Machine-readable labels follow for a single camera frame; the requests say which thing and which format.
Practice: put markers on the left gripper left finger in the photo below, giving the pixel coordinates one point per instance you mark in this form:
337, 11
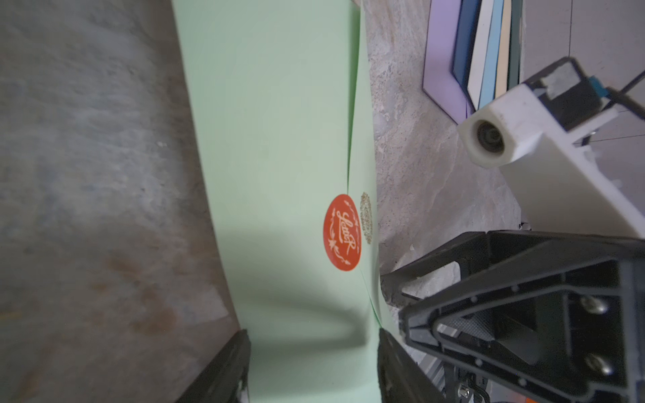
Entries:
225, 378

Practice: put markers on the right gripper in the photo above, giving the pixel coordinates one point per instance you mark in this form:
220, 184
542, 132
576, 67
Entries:
557, 317

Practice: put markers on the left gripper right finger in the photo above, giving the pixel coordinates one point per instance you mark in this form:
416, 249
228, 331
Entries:
400, 378

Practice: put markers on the light green envelope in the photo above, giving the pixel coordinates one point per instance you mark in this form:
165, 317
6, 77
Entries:
281, 105

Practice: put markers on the white envelope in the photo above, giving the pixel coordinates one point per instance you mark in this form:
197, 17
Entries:
477, 63

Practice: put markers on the light blue envelope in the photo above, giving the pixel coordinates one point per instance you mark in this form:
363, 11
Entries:
487, 90

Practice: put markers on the purple envelope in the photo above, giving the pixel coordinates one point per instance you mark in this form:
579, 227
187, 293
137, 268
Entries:
438, 80

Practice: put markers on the tan envelope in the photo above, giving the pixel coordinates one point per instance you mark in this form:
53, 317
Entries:
504, 50

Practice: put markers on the dark green envelope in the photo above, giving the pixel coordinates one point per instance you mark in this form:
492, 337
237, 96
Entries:
515, 44

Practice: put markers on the navy blue envelope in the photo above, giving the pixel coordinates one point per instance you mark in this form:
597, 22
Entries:
464, 43

